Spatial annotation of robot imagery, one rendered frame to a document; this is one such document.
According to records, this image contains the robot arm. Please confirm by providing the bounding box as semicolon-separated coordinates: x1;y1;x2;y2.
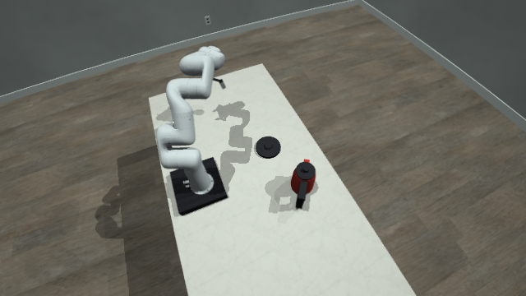
156;46;226;195

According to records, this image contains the red kettle with black handle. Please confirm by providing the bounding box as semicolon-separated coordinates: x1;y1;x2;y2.
291;159;316;209

